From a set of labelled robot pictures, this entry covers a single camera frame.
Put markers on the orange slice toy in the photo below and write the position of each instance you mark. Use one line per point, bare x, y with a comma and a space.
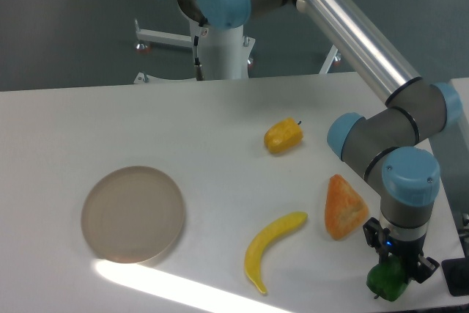
345, 209

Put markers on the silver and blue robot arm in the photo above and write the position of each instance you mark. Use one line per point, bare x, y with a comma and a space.
383, 149

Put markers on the beige round plate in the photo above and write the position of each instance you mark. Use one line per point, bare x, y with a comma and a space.
133, 215

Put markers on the yellow pepper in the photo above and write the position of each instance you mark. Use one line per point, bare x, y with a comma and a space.
283, 135

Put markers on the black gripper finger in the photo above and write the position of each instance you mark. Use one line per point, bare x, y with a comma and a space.
424, 268
377, 238

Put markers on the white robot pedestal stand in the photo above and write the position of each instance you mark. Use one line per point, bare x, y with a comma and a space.
217, 54

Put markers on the green pepper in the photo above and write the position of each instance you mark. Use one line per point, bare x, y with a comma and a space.
387, 279

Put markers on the black device at table edge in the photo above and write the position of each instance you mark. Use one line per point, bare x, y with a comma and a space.
456, 270

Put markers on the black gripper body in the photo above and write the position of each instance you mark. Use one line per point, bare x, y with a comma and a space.
400, 241

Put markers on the yellow banana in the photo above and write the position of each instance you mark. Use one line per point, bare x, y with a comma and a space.
264, 240

